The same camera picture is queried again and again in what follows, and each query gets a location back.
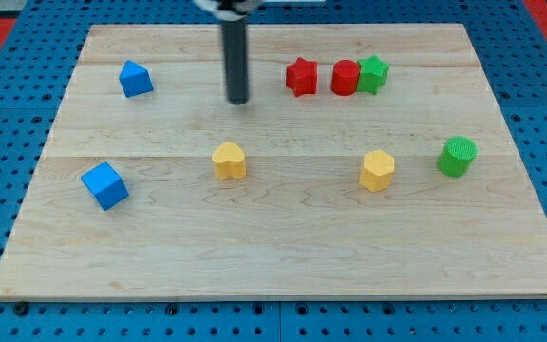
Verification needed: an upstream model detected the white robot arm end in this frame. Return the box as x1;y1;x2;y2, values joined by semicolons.
193;0;263;21

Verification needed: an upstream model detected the yellow heart block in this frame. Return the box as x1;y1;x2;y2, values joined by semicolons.
212;142;247;180

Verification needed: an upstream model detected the blue triangle block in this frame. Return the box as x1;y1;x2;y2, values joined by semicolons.
119;60;154;98

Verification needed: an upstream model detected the wooden board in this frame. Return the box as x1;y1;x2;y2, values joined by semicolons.
0;24;547;302

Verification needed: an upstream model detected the red star block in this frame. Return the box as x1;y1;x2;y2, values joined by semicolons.
286;57;318;97

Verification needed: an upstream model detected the yellow hexagon block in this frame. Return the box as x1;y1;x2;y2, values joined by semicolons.
359;150;395;192

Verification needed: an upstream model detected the red cylinder block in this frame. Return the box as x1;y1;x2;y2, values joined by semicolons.
331;60;360;96

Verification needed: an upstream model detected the green star block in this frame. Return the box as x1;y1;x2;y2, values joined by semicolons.
357;55;389;95

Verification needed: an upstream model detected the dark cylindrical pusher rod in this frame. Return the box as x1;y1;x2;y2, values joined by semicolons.
220;18;249;105

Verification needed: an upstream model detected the blue cube block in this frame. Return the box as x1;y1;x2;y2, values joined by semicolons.
81;162;129;211

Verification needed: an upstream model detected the green cylinder block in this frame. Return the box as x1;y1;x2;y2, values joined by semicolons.
437;136;479;178

